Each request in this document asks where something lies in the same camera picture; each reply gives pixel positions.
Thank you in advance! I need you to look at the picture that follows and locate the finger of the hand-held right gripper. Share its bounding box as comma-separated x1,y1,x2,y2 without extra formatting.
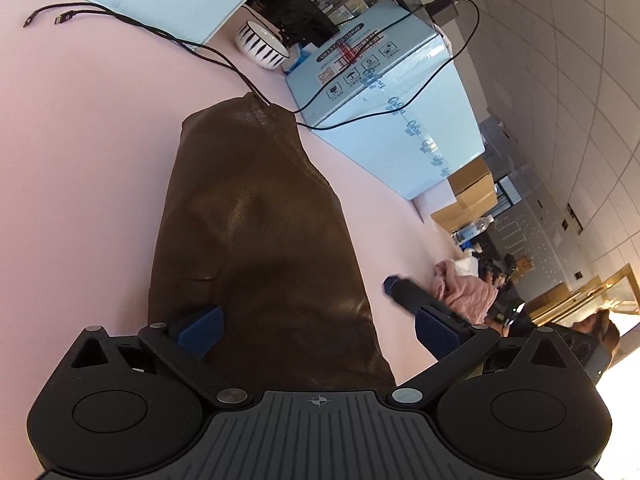
384,274,473,331

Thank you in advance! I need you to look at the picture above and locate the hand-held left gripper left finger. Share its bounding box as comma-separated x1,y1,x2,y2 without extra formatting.
65,304,251,408

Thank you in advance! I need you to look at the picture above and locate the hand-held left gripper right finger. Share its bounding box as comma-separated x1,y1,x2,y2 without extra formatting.
387,306,576,406

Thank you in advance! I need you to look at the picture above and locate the brown leather garment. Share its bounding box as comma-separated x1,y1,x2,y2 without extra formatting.
147,94,398,392

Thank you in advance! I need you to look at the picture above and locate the pink cloth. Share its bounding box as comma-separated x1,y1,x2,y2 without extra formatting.
431,257,497,324

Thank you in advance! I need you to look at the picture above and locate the brown cardboard box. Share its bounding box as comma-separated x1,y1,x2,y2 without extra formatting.
431,200,482,234
446,157,502,212

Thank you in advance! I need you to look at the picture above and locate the clear water bottle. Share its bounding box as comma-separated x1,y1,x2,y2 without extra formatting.
452,215,496,244

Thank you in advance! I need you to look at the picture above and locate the white flat board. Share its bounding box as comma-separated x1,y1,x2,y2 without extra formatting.
412,180,458,224

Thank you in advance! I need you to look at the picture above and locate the light blue carton red label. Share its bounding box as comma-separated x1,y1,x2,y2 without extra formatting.
285,0,487,199

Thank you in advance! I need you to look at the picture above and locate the blue white packet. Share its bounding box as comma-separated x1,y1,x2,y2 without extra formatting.
281,45,322,77

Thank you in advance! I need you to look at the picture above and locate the black power adapter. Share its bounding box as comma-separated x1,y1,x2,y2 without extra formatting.
425,0,459,19

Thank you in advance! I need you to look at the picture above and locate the white bowl dark leaf pattern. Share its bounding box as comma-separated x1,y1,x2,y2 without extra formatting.
235,20,291,69

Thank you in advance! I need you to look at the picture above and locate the gold metal frame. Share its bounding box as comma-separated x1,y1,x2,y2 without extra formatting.
529,262,640,322

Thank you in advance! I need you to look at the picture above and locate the black usb cable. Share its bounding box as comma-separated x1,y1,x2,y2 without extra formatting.
22,0,458,113
52,0,481,132

